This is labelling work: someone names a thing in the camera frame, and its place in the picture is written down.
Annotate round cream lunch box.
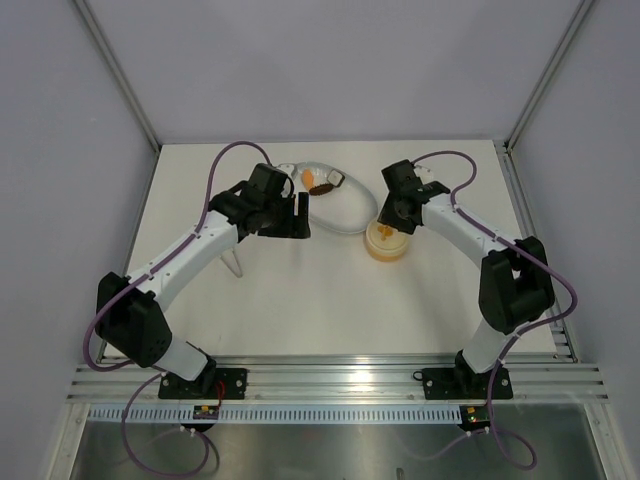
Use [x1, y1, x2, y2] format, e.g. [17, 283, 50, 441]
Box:
[363, 222, 410, 263]

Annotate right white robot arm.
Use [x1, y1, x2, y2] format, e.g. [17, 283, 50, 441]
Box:
[379, 182, 555, 396]

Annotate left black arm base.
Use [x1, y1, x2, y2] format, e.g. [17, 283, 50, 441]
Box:
[158, 368, 248, 400]

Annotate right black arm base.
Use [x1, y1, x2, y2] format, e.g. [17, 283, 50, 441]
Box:
[412, 367, 514, 400]

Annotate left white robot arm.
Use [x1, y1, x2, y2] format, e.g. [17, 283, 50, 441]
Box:
[83, 191, 310, 398]

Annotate dark brown food piece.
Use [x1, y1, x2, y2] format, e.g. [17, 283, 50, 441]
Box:
[309, 183, 334, 196]

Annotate orange food piece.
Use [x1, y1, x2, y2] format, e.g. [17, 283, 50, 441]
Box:
[301, 169, 314, 190]

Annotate white oval plate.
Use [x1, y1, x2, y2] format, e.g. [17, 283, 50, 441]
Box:
[290, 161, 378, 235]

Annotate white black sushi piece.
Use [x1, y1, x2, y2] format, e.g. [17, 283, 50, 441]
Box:
[327, 170, 345, 188]

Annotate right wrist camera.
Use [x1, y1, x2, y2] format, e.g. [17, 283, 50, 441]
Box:
[381, 160, 426, 193]

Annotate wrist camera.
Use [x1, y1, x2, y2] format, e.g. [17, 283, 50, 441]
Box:
[381, 160, 426, 193]
[248, 163, 295, 199]

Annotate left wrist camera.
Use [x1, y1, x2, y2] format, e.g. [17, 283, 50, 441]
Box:
[248, 163, 295, 199]

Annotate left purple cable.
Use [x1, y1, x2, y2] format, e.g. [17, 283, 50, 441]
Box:
[82, 141, 274, 473]

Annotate aluminium front rail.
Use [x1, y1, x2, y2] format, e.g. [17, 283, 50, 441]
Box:
[66, 354, 609, 405]

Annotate white slotted cable duct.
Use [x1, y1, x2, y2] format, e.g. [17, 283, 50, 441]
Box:
[88, 404, 462, 425]

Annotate right aluminium frame post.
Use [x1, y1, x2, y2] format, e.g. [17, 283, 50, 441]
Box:
[504, 0, 599, 154]

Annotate aluminium frame post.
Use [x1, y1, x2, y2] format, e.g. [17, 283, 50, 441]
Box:
[70, 0, 162, 157]
[504, 0, 599, 154]

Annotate left aluminium frame post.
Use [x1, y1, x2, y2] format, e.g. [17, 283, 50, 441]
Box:
[70, 0, 162, 157]

